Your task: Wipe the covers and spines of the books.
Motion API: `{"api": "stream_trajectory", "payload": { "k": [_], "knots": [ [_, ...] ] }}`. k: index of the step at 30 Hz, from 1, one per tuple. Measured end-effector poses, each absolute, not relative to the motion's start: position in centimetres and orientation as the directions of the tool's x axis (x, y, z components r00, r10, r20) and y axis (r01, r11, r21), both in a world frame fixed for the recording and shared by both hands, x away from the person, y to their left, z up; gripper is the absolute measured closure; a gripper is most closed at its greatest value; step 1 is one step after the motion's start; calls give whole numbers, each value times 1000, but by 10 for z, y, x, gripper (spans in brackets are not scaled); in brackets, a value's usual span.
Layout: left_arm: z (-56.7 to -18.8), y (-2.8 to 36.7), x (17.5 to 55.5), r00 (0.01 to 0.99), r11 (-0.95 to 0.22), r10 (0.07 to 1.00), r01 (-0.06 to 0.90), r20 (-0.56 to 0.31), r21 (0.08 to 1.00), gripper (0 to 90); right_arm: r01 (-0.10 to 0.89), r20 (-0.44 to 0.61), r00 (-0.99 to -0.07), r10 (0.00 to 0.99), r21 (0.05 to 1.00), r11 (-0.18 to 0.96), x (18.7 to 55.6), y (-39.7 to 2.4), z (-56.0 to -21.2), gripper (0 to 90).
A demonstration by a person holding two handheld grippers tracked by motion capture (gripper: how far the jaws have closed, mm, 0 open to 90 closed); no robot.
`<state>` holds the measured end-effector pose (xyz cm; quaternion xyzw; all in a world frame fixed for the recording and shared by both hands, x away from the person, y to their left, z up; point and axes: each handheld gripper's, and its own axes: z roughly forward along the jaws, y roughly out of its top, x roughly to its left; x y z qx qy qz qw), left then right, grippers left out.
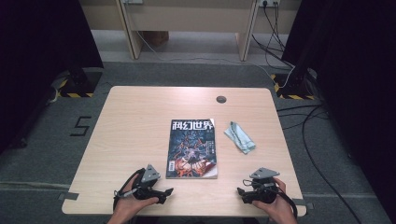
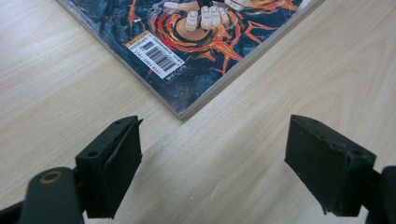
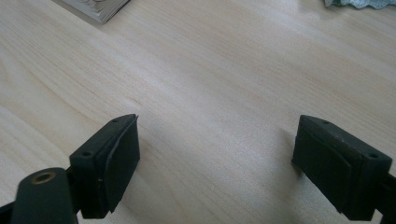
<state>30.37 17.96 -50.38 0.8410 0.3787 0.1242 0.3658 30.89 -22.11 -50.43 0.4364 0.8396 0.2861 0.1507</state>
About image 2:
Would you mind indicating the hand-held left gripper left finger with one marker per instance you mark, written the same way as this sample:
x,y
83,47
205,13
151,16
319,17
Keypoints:
x,y
107,174

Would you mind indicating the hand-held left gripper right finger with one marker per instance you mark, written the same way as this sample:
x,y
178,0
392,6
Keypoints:
x,y
328,171

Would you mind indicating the dark illustrated magazine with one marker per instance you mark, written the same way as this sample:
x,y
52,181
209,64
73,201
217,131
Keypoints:
x,y
186,40

